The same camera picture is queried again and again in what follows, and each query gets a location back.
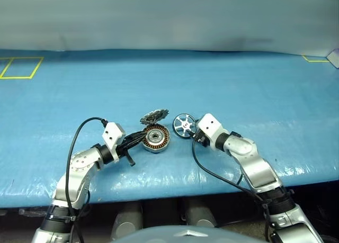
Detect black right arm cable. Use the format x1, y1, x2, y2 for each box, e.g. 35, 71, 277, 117
192, 139, 273, 242

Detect grey rounded shape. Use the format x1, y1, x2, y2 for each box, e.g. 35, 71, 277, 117
184, 197, 218, 228
110, 202, 144, 241

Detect motor stator housing copper windings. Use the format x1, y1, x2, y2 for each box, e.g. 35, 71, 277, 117
142, 125, 171, 154

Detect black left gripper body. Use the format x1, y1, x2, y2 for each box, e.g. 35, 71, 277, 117
116, 137, 136, 167

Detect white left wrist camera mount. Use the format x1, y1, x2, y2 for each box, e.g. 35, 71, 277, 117
102, 122, 127, 163

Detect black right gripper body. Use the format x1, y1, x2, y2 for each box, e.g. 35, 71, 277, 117
194, 130, 213, 149

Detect blue-grey robot torso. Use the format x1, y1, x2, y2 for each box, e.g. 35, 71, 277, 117
112, 224, 269, 243

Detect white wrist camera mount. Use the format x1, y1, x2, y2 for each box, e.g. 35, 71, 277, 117
197, 113, 230, 150
102, 122, 127, 163

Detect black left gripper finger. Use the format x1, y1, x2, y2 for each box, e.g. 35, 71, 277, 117
123, 138, 146, 149
126, 131, 147, 141

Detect black rotor ring silver spokes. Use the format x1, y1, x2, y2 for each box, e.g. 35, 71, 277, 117
173, 113, 198, 140

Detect dark metal gear piece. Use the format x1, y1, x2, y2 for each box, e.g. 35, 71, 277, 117
139, 108, 170, 126

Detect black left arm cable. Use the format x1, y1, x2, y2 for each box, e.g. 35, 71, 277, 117
65, 117, 109, 243

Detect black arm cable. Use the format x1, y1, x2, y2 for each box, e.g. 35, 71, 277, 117
192, 139, 273, 242
65, 117, 109, 243

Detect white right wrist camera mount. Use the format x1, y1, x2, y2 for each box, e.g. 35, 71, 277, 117
197, 113, 230, 150

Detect white box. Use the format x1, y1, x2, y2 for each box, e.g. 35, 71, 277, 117
326, 49, 339, 69

